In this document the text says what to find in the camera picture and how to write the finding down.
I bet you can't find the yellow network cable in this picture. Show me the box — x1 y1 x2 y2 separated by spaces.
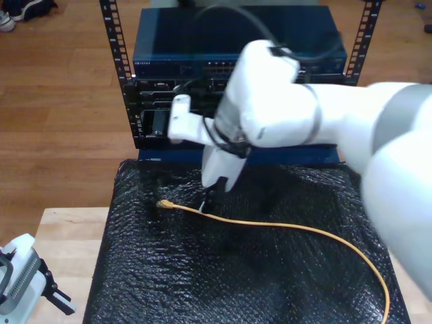
155 199 392 324

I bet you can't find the blue base board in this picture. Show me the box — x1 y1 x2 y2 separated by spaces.
137 144 341 166

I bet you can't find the black bubble-wrap mat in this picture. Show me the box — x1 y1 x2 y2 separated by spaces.
82 159 411 324

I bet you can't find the black empty rack tray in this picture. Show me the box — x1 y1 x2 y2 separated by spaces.
134 108 210 151

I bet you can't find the black Dell server unit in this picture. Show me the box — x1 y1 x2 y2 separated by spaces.
123 76 355 112

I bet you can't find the dark blue shoe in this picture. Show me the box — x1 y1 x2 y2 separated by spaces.
8 0 59 22

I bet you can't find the white sneaker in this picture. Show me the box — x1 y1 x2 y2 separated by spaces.
0 9 17 33

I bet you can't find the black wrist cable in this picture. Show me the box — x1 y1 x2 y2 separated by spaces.
202 116 253 159

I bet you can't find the blue Netgear network switch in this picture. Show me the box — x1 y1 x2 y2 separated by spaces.
132 5 348 79

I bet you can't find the black perforated rack frame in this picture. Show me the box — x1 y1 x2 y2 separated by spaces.
99 0 385 151

